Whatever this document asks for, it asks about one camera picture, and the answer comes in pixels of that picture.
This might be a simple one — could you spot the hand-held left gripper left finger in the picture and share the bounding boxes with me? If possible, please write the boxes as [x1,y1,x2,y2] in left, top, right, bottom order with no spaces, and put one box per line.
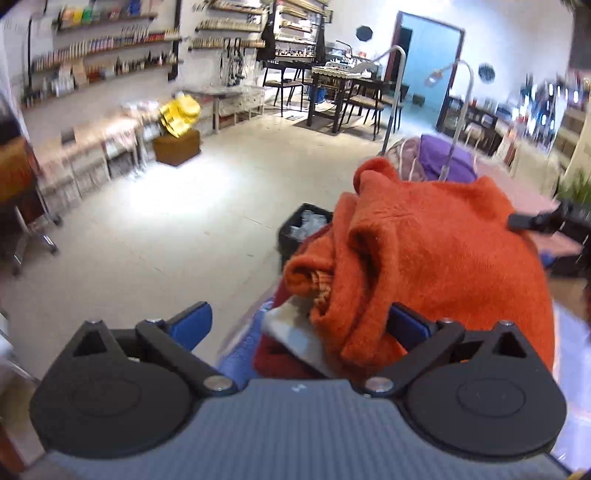
[60,301,238,398]

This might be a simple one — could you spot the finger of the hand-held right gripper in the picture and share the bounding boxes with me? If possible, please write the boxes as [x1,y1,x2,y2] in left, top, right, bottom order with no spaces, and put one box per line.
[507,200,591,278]

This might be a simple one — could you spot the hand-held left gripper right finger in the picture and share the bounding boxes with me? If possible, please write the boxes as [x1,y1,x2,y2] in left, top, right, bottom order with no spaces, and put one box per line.
[362,302,539,398]

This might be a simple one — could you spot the orange knit sweater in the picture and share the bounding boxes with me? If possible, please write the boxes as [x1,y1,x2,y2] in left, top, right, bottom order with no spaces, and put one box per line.
[283,157,556,384]

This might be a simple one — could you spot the green potted plant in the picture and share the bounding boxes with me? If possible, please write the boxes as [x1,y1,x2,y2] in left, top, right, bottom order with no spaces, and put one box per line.
[556,168,591,206]

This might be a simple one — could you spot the cream drawer cabinet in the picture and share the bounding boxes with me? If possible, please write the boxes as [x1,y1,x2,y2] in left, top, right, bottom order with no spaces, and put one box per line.
[551,106,591,171]

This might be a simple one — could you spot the dark red buttoned cardigan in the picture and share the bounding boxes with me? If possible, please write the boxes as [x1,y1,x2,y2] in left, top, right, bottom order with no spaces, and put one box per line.
[253,318,352,381]

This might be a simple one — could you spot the white polka dot cloth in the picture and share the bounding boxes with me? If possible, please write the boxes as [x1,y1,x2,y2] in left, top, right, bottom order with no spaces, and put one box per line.
[263,295,338,374]

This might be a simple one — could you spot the purple cloth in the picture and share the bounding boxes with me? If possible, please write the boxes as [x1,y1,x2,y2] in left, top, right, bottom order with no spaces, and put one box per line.
[418,134,478,183]

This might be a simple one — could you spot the dark low console table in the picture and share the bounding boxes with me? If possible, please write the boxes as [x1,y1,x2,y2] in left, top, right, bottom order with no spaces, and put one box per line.
[445,95,499,153]

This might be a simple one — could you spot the black trash bin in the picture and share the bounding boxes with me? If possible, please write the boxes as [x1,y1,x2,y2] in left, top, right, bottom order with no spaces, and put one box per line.
[277,203,335,273]

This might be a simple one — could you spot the white gooseneck floor lamp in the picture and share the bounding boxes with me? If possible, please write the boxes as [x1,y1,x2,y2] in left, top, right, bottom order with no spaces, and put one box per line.
[348,46,408,155]
[425,60,476,183]

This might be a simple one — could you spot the brown stool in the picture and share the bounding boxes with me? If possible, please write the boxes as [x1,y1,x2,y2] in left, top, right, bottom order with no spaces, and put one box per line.
[152,129,202,167]

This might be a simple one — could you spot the white low drawer units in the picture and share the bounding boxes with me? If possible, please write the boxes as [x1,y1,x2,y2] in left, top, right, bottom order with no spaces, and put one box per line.
[34,115,158,213]

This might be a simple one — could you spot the black wooden chair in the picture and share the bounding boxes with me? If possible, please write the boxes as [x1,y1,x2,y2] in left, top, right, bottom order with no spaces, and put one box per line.
[344,83,409,139]

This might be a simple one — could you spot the yellow bundle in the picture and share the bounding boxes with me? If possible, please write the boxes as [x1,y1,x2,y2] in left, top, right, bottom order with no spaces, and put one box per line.
[159,92,202,137]

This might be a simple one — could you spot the office chair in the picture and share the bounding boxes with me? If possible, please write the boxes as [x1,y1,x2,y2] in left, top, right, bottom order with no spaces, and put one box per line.
[0,115,63,278]

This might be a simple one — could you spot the black table with lace cloth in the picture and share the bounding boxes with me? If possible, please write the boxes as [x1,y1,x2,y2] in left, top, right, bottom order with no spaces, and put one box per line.
[307,65,384,134]

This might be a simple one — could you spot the black display rack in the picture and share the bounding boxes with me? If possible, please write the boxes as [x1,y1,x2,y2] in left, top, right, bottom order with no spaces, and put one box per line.
[259,0,331,65]

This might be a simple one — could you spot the wall display shelves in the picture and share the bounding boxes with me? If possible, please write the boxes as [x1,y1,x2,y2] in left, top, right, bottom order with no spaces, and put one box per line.
[21,0,273,109]

